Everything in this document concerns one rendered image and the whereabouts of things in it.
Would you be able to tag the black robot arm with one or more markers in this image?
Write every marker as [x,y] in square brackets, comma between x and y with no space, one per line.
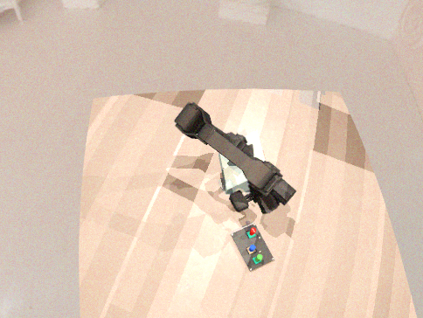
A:
[195,123]

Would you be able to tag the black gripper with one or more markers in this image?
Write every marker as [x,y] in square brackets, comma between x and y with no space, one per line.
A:
[240,201]

